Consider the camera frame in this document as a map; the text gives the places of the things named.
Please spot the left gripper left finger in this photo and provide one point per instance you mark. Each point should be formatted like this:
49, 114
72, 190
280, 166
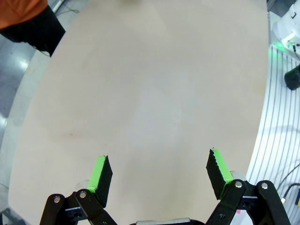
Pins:
103, 182

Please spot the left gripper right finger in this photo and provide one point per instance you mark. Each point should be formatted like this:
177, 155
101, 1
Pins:
216, 173

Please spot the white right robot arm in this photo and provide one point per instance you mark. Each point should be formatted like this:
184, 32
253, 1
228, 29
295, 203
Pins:
287, 23

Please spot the white slotted mounting plate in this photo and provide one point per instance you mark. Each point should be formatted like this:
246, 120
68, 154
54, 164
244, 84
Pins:
276, 117

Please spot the black cylindrical object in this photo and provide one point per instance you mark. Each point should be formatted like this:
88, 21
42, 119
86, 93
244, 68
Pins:
293, 77

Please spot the person in orange shirt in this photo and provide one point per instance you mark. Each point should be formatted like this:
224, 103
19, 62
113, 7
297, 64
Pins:
39, 30

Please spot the person in orange jacket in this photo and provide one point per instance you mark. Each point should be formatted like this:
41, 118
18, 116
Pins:
18, 11

